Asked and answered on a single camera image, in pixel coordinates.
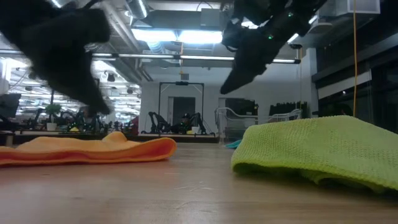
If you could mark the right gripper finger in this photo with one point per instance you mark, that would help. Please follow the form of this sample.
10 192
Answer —
242 76

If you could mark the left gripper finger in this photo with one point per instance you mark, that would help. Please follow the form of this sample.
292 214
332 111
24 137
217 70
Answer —
81 87

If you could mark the orange microfiber towel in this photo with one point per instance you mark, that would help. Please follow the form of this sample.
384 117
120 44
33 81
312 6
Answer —
93 149

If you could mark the teal blue microfiber towel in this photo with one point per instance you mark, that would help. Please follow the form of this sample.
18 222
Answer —
234 144

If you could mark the lime green microfiber towel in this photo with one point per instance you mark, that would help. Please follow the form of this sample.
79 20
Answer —
311 140

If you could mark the background black robot arm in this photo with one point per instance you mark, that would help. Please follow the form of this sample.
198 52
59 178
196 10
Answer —
199 121
155 121

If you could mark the background plant in white pot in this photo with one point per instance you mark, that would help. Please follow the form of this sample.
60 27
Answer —
53 109

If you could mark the long ceiling light bar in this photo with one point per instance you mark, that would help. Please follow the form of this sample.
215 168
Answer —
202 57

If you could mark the red background object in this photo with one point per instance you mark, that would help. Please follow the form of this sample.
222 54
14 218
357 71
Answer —
135 126

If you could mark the dark background monitor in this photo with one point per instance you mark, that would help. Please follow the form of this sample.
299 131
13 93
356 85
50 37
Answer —
9 104

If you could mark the bright ceiling light panel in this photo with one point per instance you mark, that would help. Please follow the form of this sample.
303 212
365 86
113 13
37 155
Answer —
174 35

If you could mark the background workbench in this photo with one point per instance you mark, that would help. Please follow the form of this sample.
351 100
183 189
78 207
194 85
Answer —
192 139

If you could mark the black background frame rig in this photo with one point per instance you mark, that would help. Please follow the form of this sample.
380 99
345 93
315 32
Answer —
182 83

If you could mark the white ceiling duct unit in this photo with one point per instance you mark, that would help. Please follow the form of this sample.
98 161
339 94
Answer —
342 7

